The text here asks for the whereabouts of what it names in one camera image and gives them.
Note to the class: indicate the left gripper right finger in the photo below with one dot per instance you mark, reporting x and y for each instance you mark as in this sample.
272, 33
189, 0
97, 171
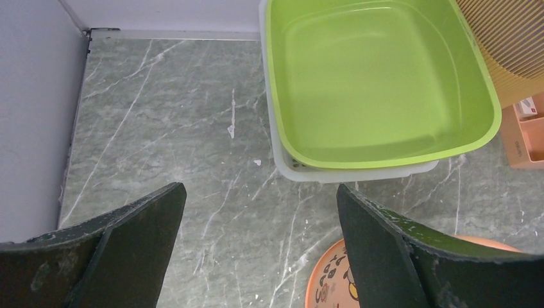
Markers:
365, 222

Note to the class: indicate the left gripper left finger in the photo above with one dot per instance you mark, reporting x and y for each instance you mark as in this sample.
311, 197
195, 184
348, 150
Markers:
117, 259

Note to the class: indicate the large orange plastic bucket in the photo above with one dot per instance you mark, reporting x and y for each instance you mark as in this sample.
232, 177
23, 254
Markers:
331, 280

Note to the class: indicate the white perforated tray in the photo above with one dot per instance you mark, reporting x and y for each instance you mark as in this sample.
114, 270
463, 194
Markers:
296, 171

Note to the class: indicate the orange plastic file organizer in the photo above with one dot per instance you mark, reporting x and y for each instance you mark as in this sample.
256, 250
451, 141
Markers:
522, 137

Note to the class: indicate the green plastic basin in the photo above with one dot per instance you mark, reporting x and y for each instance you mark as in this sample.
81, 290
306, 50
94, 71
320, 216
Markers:
375, 84

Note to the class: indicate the white staples box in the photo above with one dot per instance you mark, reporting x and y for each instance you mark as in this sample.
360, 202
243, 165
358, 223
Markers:
526, 108

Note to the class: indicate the yellow slatted waste basket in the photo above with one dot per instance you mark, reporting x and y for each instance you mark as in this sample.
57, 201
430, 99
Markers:
510, 36

